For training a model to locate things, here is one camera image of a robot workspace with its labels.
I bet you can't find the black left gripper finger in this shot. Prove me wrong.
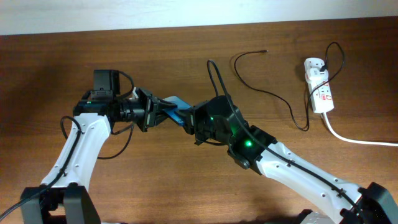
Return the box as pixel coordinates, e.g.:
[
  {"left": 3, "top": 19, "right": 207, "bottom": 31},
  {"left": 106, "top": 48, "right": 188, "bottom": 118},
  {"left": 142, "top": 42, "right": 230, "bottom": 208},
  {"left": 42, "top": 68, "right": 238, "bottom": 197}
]
[
  {"left": 154, "top": 113, "right": 169, "bottom": 125},
  {"left": 154, "top": 97, "right": 177, "bottom": 113}
]

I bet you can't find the blue Galaxy smartphone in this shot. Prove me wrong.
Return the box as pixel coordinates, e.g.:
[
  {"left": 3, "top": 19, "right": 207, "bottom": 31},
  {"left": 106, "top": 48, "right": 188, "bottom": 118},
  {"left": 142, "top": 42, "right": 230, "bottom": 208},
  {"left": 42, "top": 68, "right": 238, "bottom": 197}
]
[{"left": 164, "top": 96, "right": 192, "bottom": 126}]

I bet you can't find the black charger cable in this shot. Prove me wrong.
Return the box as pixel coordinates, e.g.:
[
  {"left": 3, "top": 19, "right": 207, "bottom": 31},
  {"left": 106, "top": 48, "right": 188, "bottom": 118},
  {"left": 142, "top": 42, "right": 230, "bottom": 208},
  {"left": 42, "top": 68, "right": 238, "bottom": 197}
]
[{"left": 233, "top": 42, "right": 346, "bottom": 132}]

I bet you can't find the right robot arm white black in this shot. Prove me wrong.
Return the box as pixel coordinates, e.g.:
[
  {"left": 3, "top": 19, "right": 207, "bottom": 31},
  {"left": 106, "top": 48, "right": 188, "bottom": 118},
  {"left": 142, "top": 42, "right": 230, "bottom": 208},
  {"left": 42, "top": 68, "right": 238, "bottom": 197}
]
[{"left": 169, "top": 95, "right": 397, "bottom": 223}]

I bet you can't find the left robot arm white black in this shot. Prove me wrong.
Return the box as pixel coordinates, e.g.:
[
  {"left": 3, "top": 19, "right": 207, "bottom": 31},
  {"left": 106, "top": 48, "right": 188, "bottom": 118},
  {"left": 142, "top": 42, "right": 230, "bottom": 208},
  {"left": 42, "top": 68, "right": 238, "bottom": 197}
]
[{"left": 19, "top": 70, "right": 177, "bottom": 223}]

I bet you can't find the white USB charger plug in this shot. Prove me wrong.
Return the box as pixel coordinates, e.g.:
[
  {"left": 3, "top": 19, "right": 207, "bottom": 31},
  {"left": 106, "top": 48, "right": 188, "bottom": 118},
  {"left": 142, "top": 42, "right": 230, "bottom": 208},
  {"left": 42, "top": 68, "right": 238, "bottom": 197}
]
[{"left": 305, "top": 67, "right": 328, "bottom": 83}]

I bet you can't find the white power strip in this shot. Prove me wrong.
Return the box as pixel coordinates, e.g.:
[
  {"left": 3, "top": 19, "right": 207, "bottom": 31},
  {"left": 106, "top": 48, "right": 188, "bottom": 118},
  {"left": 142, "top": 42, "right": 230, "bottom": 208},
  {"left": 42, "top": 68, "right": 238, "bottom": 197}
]
[{"left": 304, "top": 57, "right": 334, "bottom": 114}]

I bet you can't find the white power strip cord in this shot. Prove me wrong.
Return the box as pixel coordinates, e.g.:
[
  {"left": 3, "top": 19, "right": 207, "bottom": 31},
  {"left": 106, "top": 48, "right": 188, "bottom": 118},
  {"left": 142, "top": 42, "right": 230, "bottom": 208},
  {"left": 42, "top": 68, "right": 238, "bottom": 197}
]
[{"left": 322, "top": 112, "right": 398, "bottom": 147}]

